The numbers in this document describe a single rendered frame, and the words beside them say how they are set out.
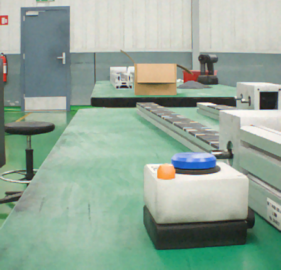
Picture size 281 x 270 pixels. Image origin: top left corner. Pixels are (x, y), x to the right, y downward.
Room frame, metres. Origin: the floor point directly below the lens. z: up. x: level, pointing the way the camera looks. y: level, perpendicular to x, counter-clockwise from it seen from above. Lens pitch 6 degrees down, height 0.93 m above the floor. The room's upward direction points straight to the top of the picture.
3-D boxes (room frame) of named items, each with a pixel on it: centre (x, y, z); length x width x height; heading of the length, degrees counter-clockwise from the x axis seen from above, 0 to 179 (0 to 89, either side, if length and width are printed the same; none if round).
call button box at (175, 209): (0.51, -0.05, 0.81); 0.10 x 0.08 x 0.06; 98
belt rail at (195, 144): (1.32, -0.07, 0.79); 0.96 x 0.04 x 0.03; 8
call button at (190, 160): (0.51, -0.05, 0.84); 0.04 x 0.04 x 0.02
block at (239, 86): (1.78, -0.34, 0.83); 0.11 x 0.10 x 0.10; 97
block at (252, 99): (1.65, -0.34, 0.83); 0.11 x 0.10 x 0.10; 98
